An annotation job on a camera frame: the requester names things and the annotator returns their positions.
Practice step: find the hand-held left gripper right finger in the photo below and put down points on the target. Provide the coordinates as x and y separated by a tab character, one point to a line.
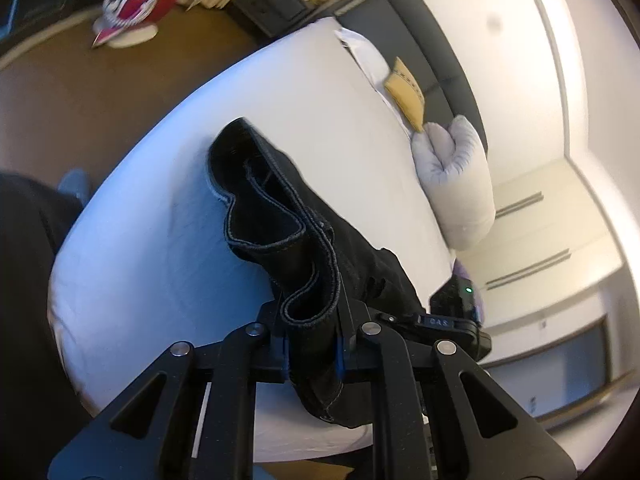
340	355

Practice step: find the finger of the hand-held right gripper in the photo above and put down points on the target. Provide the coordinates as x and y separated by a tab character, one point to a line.
397	321

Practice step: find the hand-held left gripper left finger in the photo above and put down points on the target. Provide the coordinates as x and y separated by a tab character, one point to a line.
281	350

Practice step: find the black pants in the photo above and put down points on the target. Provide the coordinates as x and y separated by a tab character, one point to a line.
300	240

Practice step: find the rolled white duvet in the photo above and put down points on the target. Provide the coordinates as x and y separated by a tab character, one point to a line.
460	180

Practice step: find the white wardrobe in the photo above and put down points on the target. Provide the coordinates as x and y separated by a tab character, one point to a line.
565	230

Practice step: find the yellow cushion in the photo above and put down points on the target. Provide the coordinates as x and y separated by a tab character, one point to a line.
407	92

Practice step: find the dark grey padded headboard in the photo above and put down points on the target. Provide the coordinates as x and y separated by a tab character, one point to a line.
430	50

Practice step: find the person's dark clothed leg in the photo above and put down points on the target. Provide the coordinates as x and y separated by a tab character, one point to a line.
25	310

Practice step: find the bed with white sheet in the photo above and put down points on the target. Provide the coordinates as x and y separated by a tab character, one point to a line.
280	85

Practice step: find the person's grey slipper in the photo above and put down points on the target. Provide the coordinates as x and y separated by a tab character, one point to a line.
75	185

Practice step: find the white pillow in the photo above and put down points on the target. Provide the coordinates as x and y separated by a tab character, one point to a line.
362	55

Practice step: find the dark grey nightstand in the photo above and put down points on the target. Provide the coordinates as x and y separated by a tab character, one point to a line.
270	0

